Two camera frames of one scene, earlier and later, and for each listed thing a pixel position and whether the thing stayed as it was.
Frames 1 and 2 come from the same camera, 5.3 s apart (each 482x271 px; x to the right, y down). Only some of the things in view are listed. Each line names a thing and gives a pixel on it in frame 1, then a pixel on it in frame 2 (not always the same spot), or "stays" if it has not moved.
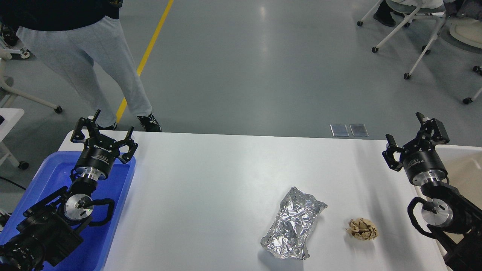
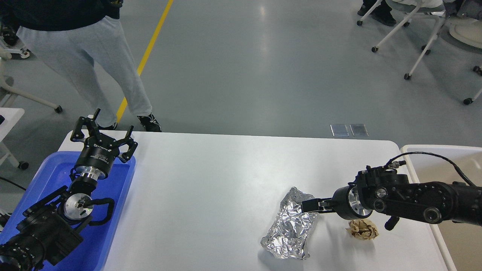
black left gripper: (97, 157) stays
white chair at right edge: (468, 31) stays
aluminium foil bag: (292, 224) stays
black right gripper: (421, 162) -> (351, 202)
